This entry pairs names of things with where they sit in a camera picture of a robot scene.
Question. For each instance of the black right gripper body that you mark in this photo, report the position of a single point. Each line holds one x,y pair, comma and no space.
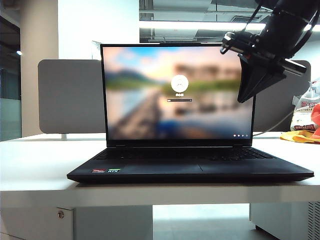
265,53

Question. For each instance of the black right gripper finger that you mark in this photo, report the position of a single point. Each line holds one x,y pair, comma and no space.
246,80
265,80

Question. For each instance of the black laptop computer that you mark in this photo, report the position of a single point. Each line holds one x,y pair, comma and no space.
175,100

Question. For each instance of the ceiling air vent grille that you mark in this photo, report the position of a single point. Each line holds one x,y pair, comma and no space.
241,19

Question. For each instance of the white plastic bag red print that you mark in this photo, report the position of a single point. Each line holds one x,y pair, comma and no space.
303,117

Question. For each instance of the orange red plastic object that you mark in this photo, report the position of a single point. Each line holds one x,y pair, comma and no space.
317,117

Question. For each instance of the yellow cloth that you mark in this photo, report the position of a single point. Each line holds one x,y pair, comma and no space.
297,138

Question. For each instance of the long ceiling light strip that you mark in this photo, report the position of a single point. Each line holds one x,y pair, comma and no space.
195,25

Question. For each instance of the white cabinet with vent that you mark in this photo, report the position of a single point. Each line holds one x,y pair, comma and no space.
282,217

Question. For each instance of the grey fabric desk divider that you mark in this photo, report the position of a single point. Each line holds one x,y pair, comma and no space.
70,100

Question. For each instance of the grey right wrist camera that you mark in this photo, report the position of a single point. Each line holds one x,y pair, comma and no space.
232,37

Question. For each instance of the grey hanging ceiling rail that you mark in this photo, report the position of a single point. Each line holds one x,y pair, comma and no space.
172,39

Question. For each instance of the silver wall switch panel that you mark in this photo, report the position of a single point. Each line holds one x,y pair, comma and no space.
96,50

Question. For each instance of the white divider mounting bracket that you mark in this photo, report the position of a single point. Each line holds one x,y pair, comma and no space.
64,136

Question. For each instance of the white drawer pedestal with lock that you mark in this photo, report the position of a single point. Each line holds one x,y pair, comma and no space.
37,225

